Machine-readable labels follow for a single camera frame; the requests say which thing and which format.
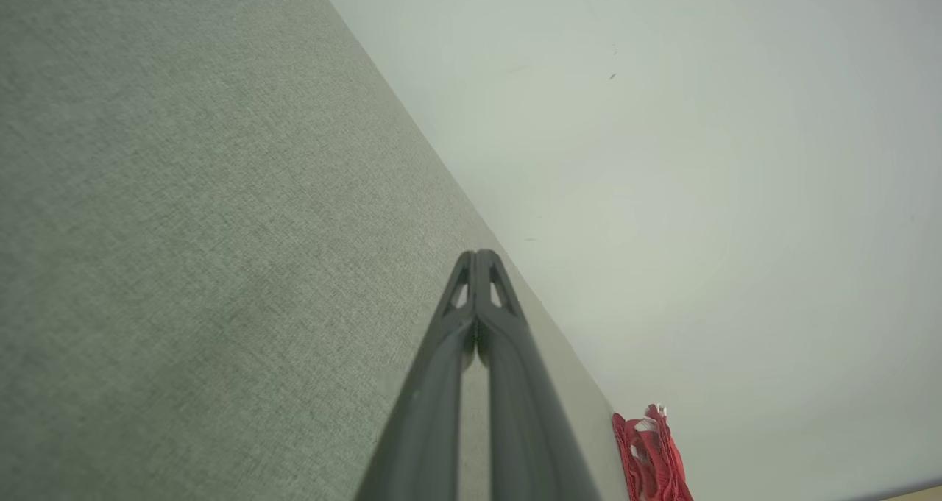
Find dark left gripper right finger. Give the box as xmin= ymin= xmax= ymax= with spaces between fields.
xmin=476 ymin=249 xmax=601 ymax=501

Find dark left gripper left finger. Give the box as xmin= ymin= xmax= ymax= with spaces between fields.
xmin=357 ymin=249 xmax=480 ymax=501

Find red jersey with black numbers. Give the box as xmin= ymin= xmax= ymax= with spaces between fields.
xmin=612 ymin=404 xmax=694 ymax=501

